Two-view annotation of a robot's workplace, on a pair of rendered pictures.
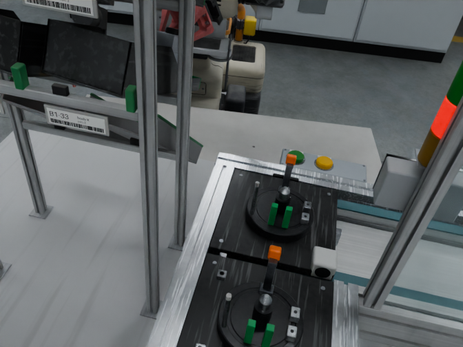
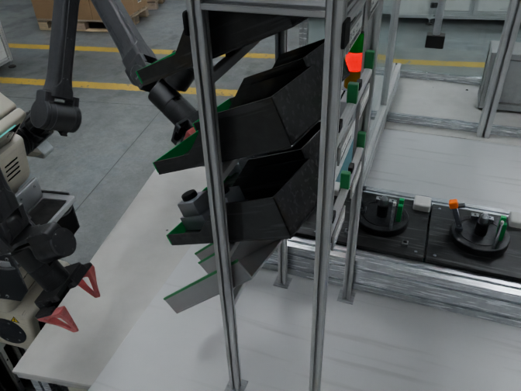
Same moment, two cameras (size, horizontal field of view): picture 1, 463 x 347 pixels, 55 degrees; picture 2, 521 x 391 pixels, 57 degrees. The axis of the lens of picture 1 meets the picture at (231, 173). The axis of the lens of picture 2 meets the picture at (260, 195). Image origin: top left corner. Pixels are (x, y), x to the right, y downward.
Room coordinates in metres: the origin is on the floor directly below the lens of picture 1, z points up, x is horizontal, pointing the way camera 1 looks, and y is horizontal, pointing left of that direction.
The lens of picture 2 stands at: (0.46, 0.99, 1.79)
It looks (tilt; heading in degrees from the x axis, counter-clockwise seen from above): 35 degrees down; 284
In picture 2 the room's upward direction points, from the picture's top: 2 degrees counter-clockwise
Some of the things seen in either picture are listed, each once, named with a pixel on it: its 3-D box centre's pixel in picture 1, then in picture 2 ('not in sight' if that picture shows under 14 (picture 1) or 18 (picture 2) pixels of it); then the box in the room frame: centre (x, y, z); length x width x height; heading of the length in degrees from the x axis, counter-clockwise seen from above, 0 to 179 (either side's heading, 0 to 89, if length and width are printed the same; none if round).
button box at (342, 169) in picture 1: (321, 173); not in sight; (0.86, -0.22, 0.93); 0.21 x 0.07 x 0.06; 83
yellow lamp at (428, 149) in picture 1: (441, 148); (353, 77); (0.51, -0.28, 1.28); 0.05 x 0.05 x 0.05
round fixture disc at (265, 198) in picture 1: (280, 212); not in sight; (0.65, -0.11, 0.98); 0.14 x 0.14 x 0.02
